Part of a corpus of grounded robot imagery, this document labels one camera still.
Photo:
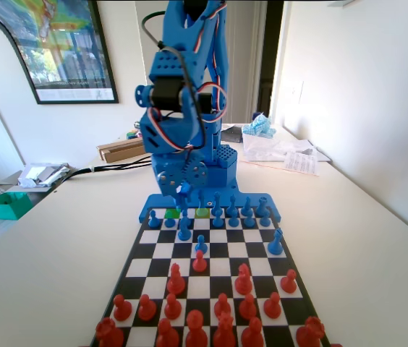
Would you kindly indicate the coloured marker set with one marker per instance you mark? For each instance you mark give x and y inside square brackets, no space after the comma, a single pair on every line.
[130,136]

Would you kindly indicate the blue bishop chess piece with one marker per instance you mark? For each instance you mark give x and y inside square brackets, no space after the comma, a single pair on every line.
[275,243]
[232,206]

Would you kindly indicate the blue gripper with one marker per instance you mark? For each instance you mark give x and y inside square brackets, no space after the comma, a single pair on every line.
[171,178]

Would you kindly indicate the black white chessboard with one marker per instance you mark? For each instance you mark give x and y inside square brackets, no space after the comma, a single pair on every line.
[220,265]

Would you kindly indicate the blue queen chess piece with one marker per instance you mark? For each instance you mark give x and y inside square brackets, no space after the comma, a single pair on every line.
[217,204]

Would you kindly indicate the green plastic box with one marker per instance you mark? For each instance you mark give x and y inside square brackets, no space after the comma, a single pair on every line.
[7,209]

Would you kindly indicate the black framed poster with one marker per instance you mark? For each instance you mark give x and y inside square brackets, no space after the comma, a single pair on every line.
[70,54]

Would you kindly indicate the clear plastic bag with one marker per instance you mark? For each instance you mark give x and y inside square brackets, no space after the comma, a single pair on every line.
[269,148]

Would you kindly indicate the red rook chess piece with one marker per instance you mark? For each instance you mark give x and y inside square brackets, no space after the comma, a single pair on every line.
[109,334]
[310,330]

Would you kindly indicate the printed paper sheet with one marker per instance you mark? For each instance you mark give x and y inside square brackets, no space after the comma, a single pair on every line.
[301,164]

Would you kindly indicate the blue pawn chess piece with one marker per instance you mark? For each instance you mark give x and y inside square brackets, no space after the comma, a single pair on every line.
[200,246]
[233,221]
[217,220]
[264,220]
[169,221]
[153,220]
[249,220]

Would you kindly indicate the group of blue chess pieces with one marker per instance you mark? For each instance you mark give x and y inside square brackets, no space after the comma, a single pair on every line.
[157,200]

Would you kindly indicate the long cardboard box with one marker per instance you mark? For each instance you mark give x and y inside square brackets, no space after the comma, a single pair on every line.
[124,153]

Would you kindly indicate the crumpled paper pile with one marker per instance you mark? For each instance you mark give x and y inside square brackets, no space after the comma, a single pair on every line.
[41,173]

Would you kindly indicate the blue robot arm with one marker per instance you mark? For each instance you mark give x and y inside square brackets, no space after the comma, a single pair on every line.
[216,54]

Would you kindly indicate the red bishop chess piece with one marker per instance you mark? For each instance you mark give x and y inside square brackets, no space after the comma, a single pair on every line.
[168,334]
[252,334]

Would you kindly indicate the red pawn chess piece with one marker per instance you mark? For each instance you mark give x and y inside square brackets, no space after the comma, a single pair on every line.
[289,282]
[272,306]
[222,305]
[247,307]
[147,309]
[199,263]
[172,308]
[122,309]

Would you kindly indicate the white paper stack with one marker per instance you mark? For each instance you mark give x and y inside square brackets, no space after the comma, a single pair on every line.
[319,155]

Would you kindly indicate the dark grey pad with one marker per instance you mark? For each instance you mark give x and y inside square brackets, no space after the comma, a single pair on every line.
[233,135]

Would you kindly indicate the blue rook chess piece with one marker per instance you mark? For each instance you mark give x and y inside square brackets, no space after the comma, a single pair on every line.
[260,206]
[184,210]

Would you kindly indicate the red queen chess piece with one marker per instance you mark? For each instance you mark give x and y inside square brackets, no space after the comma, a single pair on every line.
[224,332]

